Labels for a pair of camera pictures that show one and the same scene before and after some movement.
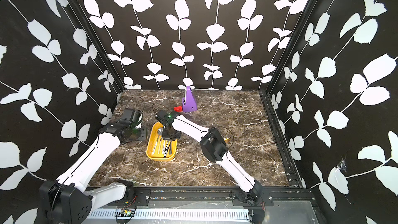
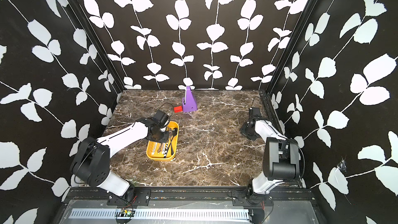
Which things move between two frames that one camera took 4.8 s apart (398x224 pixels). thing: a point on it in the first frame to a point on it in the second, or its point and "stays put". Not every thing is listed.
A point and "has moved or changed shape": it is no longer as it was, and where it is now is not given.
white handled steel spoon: [159, 132] has moved or changed shape
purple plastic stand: [189, 102] stays put
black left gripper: [143, 134] to [164, 139]
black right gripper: [165, 137] to [243, 130]
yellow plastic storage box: [155, 146] stays put
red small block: [178, 109] stays put
